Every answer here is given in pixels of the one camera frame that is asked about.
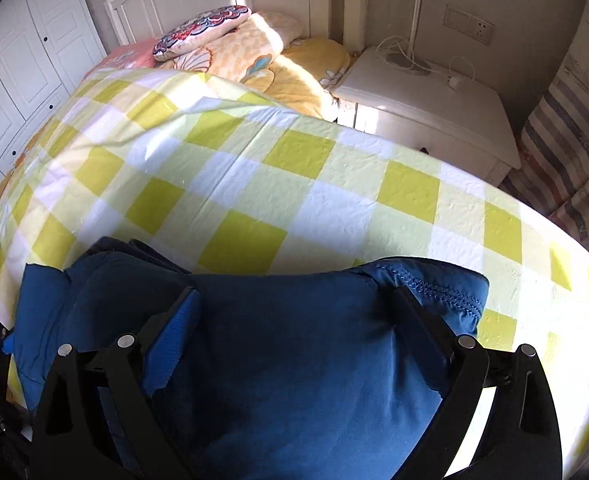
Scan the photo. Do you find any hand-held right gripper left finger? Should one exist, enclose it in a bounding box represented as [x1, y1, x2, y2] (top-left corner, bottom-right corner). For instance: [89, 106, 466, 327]
[29, 287, 202, 480]

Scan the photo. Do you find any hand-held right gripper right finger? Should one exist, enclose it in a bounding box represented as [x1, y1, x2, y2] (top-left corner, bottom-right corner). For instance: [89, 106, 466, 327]
[395, 285, 563, 480]

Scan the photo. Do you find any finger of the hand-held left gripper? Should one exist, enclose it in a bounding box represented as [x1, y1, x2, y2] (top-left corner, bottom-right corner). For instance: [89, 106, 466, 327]
[0, 317, 20, 361]

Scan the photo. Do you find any blue quilted jacket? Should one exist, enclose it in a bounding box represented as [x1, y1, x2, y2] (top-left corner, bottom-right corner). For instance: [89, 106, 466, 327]
[12, 237, 490, 480]

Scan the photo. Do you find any yellow checked blanket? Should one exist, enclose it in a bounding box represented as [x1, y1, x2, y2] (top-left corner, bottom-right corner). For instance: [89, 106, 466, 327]
[0, 67, 589, 476]

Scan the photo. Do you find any white nightstand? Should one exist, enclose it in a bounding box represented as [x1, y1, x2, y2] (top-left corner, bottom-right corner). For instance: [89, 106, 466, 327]
[332, 46, 523, 186]

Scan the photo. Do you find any printed striped curtain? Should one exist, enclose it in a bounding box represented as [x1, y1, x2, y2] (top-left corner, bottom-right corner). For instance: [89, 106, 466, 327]
[497, 0, 589, 276]

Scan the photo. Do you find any yellow pillow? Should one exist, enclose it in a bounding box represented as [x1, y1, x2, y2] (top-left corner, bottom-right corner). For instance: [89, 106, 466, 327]
[281, 36, 351, 95]

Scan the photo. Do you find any pink bed sheet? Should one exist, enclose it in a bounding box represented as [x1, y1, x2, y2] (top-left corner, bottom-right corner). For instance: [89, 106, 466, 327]
[87, 37, 158, 79]

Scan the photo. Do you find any white wardrobe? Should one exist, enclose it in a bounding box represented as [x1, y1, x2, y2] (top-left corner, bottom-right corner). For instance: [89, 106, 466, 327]
[0, 0, 108, 221]

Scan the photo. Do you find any yellow shell-print quilt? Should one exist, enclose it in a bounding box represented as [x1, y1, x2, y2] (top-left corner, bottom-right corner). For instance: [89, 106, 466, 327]
[173, 11, 340, 121]

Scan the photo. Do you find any patterned pillow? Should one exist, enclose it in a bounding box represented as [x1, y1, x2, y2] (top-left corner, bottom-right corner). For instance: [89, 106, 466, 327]
[153, 5, 252, 62]

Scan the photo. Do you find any white cable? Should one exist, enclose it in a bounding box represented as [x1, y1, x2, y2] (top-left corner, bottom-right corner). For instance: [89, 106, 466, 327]
[375, 35, 481, 85]

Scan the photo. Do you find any wall socket panel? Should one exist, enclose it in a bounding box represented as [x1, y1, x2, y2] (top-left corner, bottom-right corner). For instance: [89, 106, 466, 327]
[442, 4, 495, 44]

